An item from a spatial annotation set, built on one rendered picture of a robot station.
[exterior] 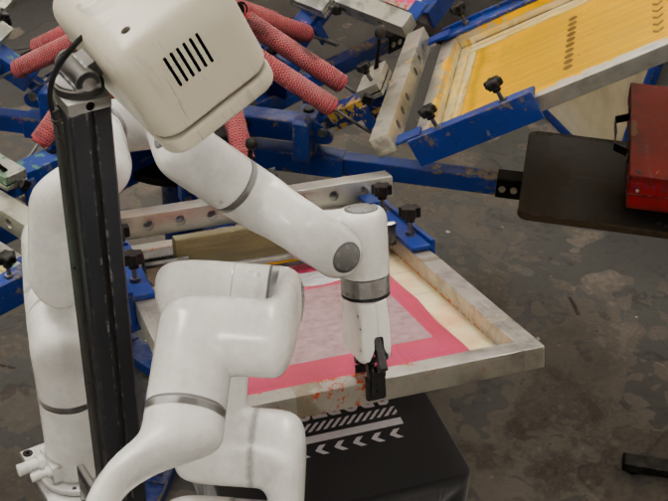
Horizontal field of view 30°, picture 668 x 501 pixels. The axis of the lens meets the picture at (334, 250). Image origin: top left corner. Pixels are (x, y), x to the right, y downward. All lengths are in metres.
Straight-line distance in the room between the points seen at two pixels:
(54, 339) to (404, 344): 0.64
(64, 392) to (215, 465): 0.43
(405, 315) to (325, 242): 0.54
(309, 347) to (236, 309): 0.83
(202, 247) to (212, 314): 1.10
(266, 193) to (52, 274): 0.31
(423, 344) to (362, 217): 0.38
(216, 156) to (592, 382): 2.47
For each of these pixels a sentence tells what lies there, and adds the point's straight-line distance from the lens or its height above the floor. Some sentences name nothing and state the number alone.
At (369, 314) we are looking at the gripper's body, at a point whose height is 1.40.
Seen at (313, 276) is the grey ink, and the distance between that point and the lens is 2.39.
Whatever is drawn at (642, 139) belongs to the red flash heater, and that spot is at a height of 1.10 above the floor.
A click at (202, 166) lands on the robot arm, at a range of 1.63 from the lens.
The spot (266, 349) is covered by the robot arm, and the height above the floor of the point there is 1.71.
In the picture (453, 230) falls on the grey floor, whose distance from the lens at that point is 4.52.
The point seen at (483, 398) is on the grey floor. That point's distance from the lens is 3.82.
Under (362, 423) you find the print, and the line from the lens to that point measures 2.31.
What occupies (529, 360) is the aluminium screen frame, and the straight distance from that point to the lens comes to 2.01.
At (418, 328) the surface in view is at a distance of 2.16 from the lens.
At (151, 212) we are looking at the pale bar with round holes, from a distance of 2.60.
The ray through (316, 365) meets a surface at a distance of 2.05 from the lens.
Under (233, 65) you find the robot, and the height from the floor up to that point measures 1.95.
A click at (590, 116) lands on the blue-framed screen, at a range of 5.04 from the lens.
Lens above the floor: 2.53
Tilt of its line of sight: 35 degrees down
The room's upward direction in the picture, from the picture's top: 2 degrees clockwise
